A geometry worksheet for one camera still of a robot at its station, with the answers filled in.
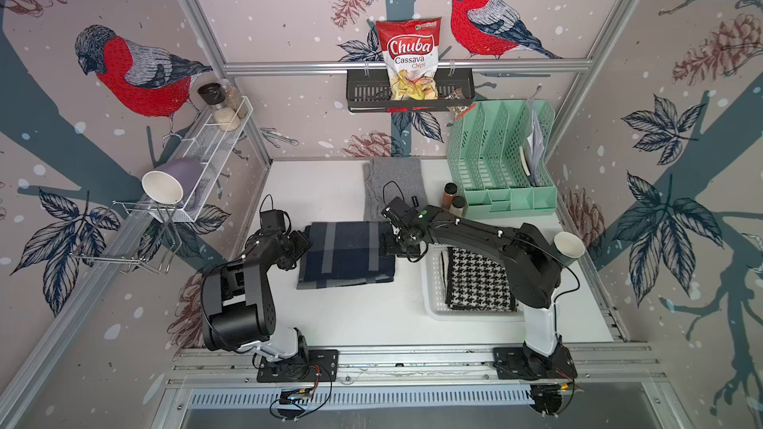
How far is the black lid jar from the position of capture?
0.80 meters

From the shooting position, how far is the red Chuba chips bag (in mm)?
812

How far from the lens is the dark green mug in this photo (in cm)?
83

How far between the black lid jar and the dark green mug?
105cm

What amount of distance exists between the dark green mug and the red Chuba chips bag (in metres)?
0.58

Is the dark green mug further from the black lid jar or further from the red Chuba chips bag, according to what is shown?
the black lid jar

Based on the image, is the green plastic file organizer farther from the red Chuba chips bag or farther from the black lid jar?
the black lid jar

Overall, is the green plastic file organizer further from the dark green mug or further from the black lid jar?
the black lid jar

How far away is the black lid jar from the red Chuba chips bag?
47 centimetres
